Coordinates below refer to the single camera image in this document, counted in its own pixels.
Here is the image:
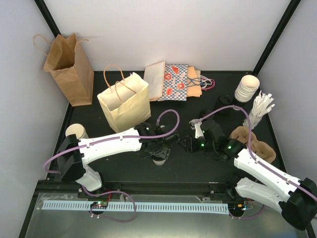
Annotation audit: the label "single white paper cup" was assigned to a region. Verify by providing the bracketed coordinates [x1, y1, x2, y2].
[153, 159, 166, 166]

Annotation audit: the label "cream paper bag with handles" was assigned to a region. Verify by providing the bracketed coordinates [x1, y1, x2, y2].
[97, 65, 151, 133]

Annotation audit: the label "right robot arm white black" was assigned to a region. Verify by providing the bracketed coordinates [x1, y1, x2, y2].
[180, 119, 317, 231]

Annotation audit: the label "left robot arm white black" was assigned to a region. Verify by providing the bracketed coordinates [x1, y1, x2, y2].
[57, 122, 179, 198]

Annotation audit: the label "tall black lid stack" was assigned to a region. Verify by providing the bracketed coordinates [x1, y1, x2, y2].
[214, 95, 232, 115]

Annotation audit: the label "brown flat paper bag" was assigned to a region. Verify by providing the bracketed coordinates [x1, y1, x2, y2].
[187, 66, 202, 97]

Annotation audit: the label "blue checkered paper bag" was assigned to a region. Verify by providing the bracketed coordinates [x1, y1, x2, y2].
[157, 64, 188, 101]

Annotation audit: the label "white flat paper bag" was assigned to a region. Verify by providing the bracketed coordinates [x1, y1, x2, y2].
[143, 61, 165, 101]

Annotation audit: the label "glass of wrapped stirrers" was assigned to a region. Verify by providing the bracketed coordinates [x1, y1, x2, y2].
[243, 91, 275, 130]

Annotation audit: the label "left stack of paper cups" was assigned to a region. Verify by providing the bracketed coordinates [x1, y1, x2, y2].
[65, 123, 89, 139]

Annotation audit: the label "stack of white paper cups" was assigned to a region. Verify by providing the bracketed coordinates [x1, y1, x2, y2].
[234, 75, 260, 103]

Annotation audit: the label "small circuit board with LEDs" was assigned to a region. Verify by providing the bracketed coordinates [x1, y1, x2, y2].
[90, 201, 108, 209]

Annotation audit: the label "standing brown paper bag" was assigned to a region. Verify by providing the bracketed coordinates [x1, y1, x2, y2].
[33, 33, 94, 107]

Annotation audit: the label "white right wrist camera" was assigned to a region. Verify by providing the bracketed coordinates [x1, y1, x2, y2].
[189, 119, 204, 139]

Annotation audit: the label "coloured bag handle cords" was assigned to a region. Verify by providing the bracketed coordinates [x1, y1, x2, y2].
[187, 74, 216, 90]

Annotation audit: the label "purple cable loop at front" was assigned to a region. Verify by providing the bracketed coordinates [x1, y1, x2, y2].
[81, 185, 137, 223]

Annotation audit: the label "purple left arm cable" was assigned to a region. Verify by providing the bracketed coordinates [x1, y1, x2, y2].
[43, 109, 180, 174]

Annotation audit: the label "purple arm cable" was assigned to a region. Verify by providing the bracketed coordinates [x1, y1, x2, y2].
[195, 105, 317, 202]
[43, 109, 180, 174]

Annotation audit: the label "light blue slotted cable duct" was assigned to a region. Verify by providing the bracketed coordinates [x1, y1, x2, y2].
[42, 200, 229, 215]

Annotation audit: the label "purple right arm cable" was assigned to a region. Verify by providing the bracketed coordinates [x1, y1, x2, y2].
[195, 105, 317, 202]

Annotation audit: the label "black right frame post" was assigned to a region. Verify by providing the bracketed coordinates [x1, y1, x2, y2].
[252, 0, 301, 76]

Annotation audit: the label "black frame post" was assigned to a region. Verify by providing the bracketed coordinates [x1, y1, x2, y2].
[252, 0, 301, 76]
[34, 0, 61, 38]

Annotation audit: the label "black left frame post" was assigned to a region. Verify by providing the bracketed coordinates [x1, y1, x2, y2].
[34, 0, 61, 38]

